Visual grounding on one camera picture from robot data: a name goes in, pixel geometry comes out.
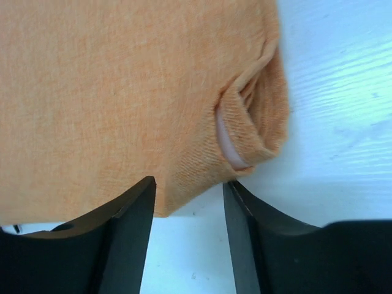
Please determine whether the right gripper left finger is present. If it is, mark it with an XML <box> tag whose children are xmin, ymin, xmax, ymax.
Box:
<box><xmin>1</xmin><ymin>176</ymin><xmax>156</xmax><ymax>294</ymax></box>

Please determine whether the orange cloth placemat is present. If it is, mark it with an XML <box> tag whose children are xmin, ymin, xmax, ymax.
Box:
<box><xmin>1</xmin><ymin>1</ymin><xmax>289</xmax><ymax>225</ymax></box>

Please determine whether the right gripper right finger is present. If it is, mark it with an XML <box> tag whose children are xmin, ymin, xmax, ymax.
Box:
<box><xmin>223</xmin><ymin>181</ymin><xmax>391</xmax><ymax>293</ymax></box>

